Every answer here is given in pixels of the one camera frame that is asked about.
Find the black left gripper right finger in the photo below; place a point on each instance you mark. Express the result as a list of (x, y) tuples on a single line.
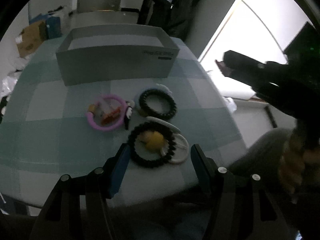
[(204, 167)]

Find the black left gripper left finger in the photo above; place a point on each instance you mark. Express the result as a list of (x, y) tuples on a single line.
[(118, 168)]

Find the yellow duck charm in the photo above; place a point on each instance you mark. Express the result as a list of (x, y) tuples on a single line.
[(153, 140)]

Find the red hair clip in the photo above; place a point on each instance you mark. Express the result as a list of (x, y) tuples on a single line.
[(108, 118)]

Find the penguin charm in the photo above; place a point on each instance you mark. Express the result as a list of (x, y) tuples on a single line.
[(128, 113)]

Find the person's right hand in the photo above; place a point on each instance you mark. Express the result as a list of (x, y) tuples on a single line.
[(294, 159)]

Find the white hair clip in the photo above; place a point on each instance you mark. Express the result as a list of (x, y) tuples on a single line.
[(164, 123)]

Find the teal checkered tablecloth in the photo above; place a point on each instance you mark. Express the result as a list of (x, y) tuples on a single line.
[(45, 133)]

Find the grey cardboard organizer box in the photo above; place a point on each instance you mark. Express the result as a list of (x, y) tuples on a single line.
[(115, 52)]

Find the brown cardboard box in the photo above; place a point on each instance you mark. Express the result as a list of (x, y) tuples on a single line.
[(30, 38)]

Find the blue storage box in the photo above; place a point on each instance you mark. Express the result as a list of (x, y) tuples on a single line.
[(53, 24)]

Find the black camera box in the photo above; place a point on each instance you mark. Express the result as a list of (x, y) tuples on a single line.
[(304, 47)]

